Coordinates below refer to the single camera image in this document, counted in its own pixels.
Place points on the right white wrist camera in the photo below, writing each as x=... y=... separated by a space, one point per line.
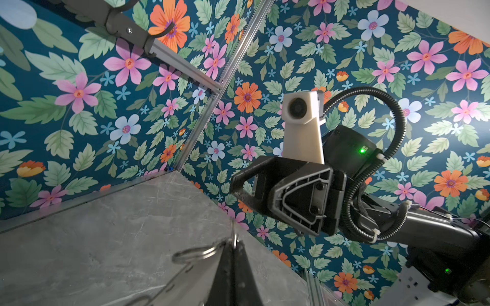
x=302 y=139

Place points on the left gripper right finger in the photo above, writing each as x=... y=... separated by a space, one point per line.
x=246 y=292

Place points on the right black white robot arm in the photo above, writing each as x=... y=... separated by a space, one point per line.
x=448 y=261

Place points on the red handled key ring organizer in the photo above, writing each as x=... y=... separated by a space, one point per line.
x=192 y=284

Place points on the aluminium cage frame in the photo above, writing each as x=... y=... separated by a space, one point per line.
x=217 y=88

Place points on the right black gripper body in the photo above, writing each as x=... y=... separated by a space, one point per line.
x=353 y=158

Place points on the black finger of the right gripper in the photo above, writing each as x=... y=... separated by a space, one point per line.
x=297 y=193

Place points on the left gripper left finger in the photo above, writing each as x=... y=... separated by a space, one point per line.
x=222 y=291

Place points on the grey wall hook rack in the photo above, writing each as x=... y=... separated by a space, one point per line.
x=118 y=24

